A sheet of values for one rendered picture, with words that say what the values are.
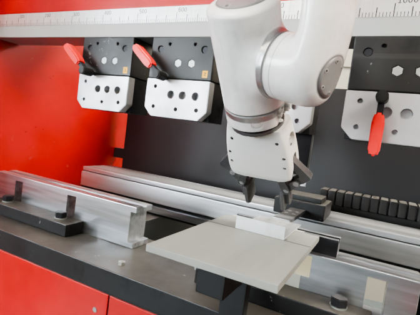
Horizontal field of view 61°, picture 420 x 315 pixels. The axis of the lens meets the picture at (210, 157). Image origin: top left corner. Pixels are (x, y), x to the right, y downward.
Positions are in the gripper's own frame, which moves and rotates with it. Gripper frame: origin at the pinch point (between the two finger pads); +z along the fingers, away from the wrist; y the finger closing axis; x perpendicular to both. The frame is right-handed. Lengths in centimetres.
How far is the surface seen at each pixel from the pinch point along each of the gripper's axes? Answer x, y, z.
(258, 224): 4.2, 0.3, 3.1
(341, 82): -224, 24, 109
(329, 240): -0.9, -10.2, 10.0
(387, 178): -46, -18, 36
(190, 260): 19.3, 2.6, -7.1
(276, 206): -16.1, 5.1, 22.5
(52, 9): -26, 62, -23
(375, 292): -128, -25, 239
